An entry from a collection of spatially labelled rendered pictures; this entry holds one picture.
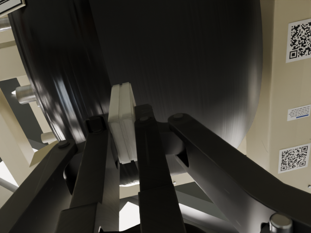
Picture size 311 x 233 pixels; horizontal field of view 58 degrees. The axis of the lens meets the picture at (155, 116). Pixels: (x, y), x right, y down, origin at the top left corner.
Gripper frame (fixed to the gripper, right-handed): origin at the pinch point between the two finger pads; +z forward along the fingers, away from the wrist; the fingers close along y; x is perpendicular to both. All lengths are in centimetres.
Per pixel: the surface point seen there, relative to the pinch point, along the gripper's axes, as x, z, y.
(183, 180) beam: -56, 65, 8
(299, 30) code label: -4.0, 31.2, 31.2
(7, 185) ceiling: -287, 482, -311
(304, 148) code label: -32, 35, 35
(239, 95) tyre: -5.6, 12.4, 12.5
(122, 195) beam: -56, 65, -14
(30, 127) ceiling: -256, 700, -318
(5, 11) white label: 8.6, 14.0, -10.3
